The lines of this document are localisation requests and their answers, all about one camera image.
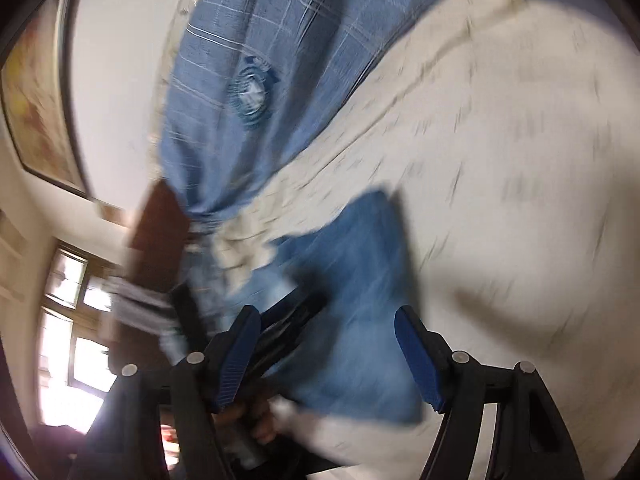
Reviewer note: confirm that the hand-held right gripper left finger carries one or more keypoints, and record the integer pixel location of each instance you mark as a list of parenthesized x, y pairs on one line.
[(240, 355)]

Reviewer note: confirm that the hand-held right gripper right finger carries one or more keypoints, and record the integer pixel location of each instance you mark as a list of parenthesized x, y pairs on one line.
[(415, 355)]

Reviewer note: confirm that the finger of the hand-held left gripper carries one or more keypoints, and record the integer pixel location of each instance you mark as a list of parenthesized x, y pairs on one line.
[(287, 327)]

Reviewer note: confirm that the faded blue jeans pants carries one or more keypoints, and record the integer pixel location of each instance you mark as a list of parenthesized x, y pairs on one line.
[(360, 310)]

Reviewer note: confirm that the person's left hand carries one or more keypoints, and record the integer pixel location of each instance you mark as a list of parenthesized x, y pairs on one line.
[(260, 425)]

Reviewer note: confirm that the grey patterned cloth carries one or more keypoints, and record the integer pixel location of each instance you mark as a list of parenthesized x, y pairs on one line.
[(140, 305)]

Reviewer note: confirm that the brown headboard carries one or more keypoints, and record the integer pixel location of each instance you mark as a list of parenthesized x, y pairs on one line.
[(155, 240)]

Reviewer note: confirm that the window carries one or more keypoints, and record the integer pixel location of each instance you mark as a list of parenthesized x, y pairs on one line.
[(65, 335)]

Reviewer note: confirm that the cream leaf-print blanket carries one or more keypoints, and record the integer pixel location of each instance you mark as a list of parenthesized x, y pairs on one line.
[(500, 185)]

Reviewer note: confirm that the blue plaid quilt with emblem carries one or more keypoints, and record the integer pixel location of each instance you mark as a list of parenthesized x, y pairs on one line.
[(280, 35)]

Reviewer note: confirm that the dark framed wall picture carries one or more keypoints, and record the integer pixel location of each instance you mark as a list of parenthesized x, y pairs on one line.
[(35, 110)]

